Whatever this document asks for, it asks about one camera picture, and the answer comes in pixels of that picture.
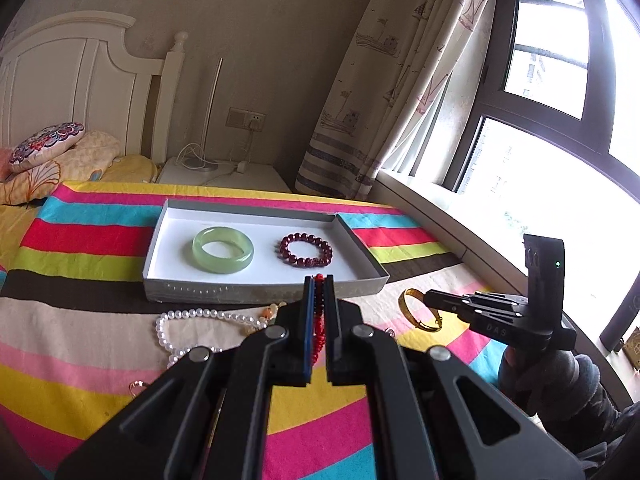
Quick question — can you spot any dark cylinder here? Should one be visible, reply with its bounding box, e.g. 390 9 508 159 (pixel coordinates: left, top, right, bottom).
599 290 640 352

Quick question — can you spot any dark window frame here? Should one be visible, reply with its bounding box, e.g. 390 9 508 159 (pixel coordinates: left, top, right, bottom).
444 0 640 197

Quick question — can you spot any white wooden headboard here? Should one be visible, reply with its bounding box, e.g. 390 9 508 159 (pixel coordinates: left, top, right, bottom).
0 10 189 162

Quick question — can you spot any white nightstand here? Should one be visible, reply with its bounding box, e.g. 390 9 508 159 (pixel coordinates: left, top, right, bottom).
156 156 294 196

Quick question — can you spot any bright red bracelet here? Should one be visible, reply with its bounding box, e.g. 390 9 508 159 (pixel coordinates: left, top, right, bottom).
311 273 327 367

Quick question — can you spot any grey cardboard box tray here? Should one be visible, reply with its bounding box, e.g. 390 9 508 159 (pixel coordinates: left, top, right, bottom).
142 198 390 305

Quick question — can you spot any multicolour bead bracelet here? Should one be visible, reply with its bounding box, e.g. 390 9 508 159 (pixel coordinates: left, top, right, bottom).
244 302 289 337

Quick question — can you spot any embroidered floral cushion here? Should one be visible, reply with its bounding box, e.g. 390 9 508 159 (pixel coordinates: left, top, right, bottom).
8 121 86 171

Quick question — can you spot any green jade bangle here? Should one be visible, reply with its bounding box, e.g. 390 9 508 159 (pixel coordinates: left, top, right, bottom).
192 226 255 273

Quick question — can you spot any white coiled cable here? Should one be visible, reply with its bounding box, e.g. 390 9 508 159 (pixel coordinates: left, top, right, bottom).
177 142 212 171

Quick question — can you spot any wall socket panel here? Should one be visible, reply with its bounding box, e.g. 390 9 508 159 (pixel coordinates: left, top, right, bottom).
226 107 267 134

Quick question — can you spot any white pearl necklace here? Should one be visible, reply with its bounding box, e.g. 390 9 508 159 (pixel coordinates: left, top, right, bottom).
155 308 268 367

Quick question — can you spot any wide gold bangle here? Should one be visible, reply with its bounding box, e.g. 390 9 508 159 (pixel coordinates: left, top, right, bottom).
398 287 445 334

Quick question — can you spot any pink floral pillow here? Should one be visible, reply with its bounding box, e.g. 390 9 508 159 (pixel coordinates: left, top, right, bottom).
0 147 19 184

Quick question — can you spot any white lamp pole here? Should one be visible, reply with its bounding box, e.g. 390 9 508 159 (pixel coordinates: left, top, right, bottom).
175 58 224 172

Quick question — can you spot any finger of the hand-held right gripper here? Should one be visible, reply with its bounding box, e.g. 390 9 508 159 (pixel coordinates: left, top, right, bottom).
424 289 528 322

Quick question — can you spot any boat print curtain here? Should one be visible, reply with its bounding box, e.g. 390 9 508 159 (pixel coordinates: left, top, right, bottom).
294 0 506 202

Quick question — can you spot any yellow box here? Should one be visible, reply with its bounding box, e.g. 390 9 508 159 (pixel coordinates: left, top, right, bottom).
619 326 640 375

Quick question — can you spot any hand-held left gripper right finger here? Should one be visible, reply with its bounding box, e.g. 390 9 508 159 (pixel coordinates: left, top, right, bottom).
320 275 586 480

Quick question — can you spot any dark red bead bracelet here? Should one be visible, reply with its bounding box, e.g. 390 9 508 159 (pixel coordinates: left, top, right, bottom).
275 232 334 270

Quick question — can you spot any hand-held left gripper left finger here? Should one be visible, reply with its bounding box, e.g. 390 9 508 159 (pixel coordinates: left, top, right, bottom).
55 276 321 480

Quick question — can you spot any yellow shell print pillow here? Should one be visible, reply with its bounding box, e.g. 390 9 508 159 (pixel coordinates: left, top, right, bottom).
0 130 124 207

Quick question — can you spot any white charger with cable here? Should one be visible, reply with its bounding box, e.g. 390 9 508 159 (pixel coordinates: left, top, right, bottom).
205 114 265 186

